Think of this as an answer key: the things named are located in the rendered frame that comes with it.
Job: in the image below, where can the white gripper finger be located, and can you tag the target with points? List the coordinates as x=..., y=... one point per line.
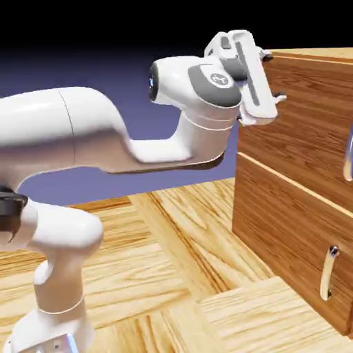
x=279, y=97
x=266, y=55

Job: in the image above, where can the wooden cabinet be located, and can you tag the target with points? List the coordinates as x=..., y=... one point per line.
x=300, y=165

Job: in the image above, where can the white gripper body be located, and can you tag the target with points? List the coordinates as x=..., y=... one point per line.
x=255, y=80

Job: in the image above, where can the wooden cabinet door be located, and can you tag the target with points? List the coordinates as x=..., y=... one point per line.
x=303, y=124
x=286, y=234

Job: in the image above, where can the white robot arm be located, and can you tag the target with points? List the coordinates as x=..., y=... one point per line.
x=99, y=129

